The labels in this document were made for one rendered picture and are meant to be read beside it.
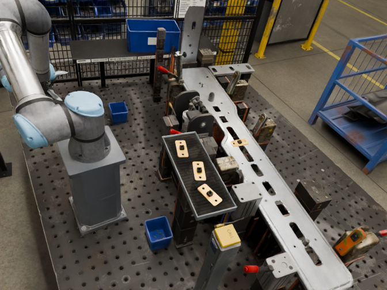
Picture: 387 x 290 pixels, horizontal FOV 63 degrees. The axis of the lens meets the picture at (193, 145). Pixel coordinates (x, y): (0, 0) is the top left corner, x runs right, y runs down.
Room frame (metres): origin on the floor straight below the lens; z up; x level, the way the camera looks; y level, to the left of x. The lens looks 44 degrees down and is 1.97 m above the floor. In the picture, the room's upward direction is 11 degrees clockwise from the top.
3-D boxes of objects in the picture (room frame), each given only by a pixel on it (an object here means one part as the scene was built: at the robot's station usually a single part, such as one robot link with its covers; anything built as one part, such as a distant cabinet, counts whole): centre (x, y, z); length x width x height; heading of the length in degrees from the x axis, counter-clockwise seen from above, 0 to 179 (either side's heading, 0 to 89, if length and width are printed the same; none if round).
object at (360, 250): (0.67, -0.65, 0.88); 0.15 x 0.11 x 0.36; 119
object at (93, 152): (0.79, 0.38, 1.15); 0.15 x 0.15 x 0.10
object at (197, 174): (0.73, -0.04, 1.17); 0.08 x 0.04 x 0.01; 14
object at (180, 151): (0.82, 0.04, 1.17); 0.08 x 0.04 x 0.01; 18
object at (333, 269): (1.08, -0.22, 1.00); 1.38 x 0.22 x 0.02; 29
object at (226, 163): (0.88, -0.15, 0.89); 0.13 x 0.11 x 0.38; 119
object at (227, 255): (0.50, -0.15, 0.92); 0.08 x 0.08 x 0.44; 29
